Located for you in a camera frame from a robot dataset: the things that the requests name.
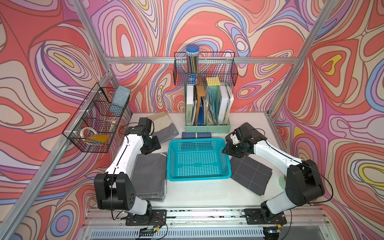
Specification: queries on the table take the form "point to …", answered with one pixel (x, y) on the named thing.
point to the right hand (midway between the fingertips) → (227, 155)
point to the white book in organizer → (223, 105)
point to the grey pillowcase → (149, 175)
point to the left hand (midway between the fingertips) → (157, 148)
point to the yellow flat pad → (99, 138)
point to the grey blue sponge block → (120, 97)
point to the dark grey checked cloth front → (250, 174)
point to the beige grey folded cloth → (162, 127)
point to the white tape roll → (83, 131)
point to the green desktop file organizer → (208, 108)
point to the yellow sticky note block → (213, 81)
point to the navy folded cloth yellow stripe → (196, 135)
